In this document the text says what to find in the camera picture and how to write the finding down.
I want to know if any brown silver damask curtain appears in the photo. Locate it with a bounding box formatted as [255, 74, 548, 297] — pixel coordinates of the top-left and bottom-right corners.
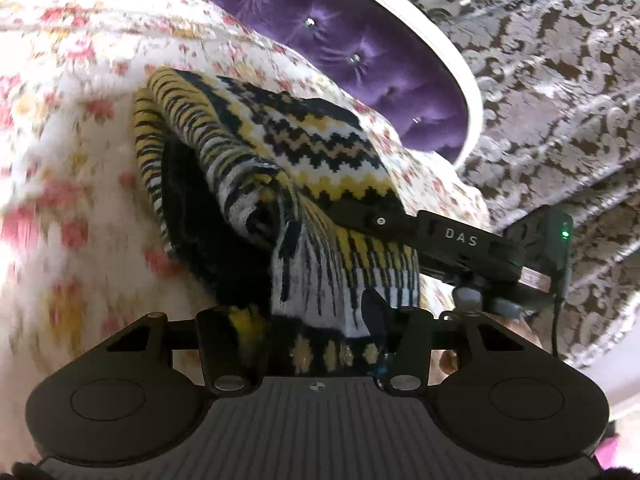
[362, 0, 640, 401]

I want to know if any person's right hand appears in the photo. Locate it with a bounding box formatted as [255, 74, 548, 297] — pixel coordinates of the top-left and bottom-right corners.
[434, 310, 547, 388]

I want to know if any yellow black white knit sweater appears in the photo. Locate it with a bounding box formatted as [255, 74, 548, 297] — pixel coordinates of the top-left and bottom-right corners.
[132, 67, 422, 377]

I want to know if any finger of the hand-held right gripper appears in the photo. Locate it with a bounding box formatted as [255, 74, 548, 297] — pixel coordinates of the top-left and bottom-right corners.
[324, 199, 422, 242]

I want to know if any purple tufted sofa white frame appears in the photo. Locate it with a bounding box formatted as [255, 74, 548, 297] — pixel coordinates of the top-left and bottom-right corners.
[142, 0, 482, 167]

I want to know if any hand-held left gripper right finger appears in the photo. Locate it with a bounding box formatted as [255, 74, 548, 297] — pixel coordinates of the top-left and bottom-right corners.
[360, 287, 508, 393]

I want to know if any floral printed blanket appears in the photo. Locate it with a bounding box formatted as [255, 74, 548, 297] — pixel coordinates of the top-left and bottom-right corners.
[0, 0, 493, 466]

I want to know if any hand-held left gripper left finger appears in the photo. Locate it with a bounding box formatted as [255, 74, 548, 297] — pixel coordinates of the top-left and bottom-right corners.
[102, 307, 257, 393]

